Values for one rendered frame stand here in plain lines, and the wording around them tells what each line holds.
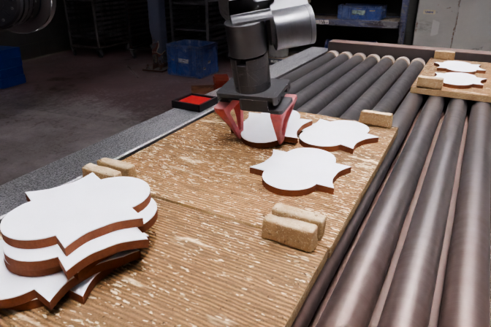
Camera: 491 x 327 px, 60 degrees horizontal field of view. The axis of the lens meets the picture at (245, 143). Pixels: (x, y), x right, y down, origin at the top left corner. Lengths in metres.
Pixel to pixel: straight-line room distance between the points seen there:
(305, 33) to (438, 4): 4.60
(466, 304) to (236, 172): 0.32
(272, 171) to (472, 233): 0.26
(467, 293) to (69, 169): 0.56
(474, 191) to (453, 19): 4.59
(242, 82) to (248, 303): 0.34
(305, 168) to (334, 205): 0.09
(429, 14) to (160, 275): 4.92
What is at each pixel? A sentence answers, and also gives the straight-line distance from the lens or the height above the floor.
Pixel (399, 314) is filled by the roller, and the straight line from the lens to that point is 0.43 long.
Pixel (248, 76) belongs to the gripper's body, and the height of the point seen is 1.06.
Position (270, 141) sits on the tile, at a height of 0.95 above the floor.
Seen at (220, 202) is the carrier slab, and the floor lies 0.94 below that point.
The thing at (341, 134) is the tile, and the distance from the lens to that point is 0.73.
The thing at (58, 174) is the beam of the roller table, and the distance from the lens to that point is 0.71.
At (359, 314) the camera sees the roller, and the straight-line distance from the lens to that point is 0.43.
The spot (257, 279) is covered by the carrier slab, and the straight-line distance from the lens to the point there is 0.42.
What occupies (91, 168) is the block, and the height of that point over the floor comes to 0.96.
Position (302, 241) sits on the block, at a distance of 0.45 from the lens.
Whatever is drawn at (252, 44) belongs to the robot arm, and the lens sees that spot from 0.61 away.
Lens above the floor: 1.21
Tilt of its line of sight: 23 degrees down
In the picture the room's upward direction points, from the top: straight up
